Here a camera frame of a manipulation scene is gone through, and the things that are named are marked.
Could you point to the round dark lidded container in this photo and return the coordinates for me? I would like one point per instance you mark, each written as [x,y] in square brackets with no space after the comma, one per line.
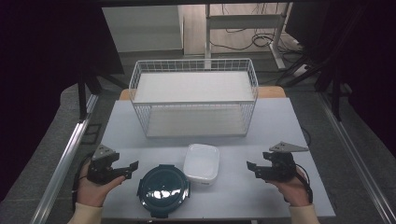
[163,189]

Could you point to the black floor frame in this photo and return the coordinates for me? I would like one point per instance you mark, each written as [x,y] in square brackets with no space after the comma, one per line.
[91,133]

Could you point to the person's right hand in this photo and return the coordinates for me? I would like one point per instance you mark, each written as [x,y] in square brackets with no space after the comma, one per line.
[292,191]

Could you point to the white square container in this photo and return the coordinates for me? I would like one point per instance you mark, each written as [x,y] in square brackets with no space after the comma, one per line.
[201,163]

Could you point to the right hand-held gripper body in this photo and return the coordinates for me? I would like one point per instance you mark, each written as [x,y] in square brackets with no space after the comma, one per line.
[280,168]

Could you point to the white cabinet panel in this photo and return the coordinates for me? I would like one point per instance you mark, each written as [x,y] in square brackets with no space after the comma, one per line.
[143,28]

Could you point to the black metal stand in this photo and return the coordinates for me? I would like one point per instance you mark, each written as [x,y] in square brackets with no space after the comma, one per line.
[82,96]
[335,93]

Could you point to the white metal desk frame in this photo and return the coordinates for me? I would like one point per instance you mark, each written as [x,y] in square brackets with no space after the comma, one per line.
[246,21]

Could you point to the white power strip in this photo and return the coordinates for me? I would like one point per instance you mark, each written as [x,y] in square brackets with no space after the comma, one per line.
[300,70]

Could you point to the aluminium rail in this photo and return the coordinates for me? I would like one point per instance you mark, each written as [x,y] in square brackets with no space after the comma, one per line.
[62,168]
[358,161]

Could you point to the person's left hand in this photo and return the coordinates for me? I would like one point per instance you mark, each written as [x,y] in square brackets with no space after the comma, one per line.
[93,191]

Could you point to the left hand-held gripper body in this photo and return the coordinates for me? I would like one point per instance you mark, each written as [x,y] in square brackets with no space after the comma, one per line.
[99,169]

